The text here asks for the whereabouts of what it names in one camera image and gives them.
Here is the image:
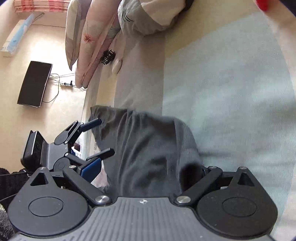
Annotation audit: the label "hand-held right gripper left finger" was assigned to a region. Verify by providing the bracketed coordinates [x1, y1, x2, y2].
[29, 158, 111, 207]

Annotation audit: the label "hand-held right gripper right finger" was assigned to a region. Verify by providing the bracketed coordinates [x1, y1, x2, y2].
[174, 166, 261, 206]

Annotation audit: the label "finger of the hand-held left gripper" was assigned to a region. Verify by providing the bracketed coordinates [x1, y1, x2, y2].
[67, 118, 102, 144]
[66, 148, 115, 166]

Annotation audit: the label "dark grey pants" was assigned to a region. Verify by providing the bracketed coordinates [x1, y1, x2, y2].
[88, 105, 204, 200]

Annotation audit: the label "person's left forearm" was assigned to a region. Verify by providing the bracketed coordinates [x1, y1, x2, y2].
[0, 160, 31, 204]

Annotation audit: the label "white earbuds case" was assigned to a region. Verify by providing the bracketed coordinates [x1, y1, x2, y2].
[112, 59, 123, 74]

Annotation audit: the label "black hair claw clip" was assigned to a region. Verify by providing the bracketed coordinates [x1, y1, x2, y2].
[100, 49, 116, 65]

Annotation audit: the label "folded floral quilt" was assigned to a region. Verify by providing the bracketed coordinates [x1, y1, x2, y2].
[75, 0, 126, 88]

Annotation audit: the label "floral grey pillow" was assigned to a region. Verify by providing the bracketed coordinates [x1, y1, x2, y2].
[65, 0, 93, 70]

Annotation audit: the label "bed with checked sheet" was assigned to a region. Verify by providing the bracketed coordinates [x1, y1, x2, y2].
[82, 0, 294, 239]

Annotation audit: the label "grey cat-print cushion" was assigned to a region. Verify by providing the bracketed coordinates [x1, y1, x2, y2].
[117, 0, 195, 35]

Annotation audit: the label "white air conditioner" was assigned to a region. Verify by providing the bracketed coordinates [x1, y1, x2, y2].
[1, 13, 44, 57]

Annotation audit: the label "pink checked curtain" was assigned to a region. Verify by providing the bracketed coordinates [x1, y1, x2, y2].
[14, 0, 70, 13]

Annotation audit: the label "red folding fan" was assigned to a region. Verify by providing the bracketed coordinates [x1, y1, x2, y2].
[253, 0, 274, 11]

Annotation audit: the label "wall power strip with cables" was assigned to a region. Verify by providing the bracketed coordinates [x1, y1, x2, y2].
[43, 73, 77, 103]

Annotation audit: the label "black wall television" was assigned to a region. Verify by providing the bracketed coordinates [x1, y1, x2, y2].
[17, 61, 53, 108]

